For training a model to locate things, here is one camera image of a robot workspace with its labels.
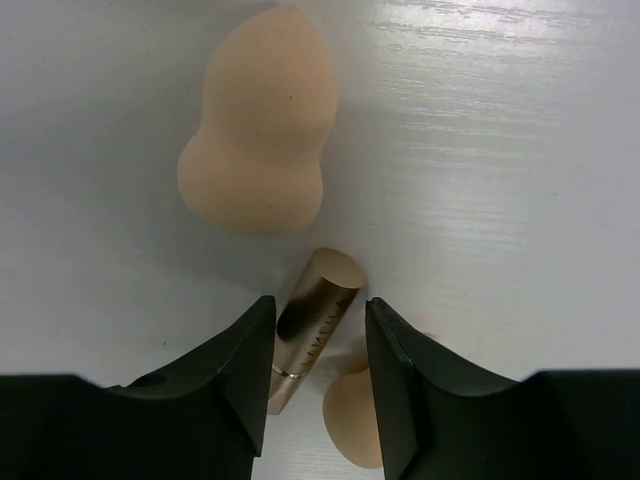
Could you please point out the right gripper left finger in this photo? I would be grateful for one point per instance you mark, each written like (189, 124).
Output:
(201, 416)

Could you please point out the lower beige makeup sponge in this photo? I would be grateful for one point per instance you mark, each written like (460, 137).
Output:
(349, 411)

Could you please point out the beige makeup sponge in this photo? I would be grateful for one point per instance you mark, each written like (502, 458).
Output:
(270, 97)
(349, 411)

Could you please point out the upper beige makeup sponge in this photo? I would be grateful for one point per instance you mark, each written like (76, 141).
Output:
(270, 97)

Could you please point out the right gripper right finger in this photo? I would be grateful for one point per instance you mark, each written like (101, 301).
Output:
(441, 416)

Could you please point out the rose gold lipstick tube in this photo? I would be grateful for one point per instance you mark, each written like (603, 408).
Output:
(325, 289)

